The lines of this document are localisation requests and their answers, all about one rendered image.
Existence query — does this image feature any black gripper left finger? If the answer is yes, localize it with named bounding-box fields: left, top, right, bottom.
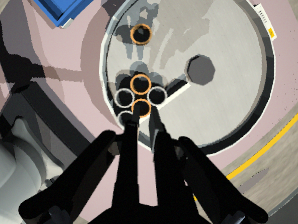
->
left=18, top=105, right=140, bottom=224

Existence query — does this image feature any bronze bushing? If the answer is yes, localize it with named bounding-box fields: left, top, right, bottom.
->
left=130, top=72, right=151, bottom=95
left=131, top=24, right=152, bottom=46
left=132, top=94, right=151, bottom=118

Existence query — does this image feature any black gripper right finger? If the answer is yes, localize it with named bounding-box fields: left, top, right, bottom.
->
left=148, top=106, right=268, bottom=224

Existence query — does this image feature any blue crate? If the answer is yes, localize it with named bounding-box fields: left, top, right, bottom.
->
left=34, top=0, right=93, bottom=29

